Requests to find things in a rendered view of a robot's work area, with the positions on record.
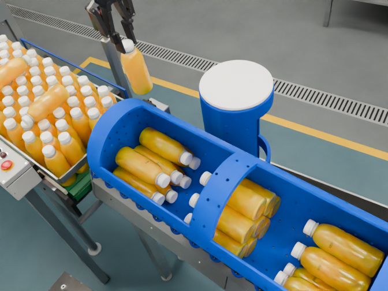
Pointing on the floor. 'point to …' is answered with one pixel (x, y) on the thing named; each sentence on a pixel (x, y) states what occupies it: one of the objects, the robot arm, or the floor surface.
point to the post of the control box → (32, 196)
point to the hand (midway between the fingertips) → (123, 37)
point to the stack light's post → (110, 51)
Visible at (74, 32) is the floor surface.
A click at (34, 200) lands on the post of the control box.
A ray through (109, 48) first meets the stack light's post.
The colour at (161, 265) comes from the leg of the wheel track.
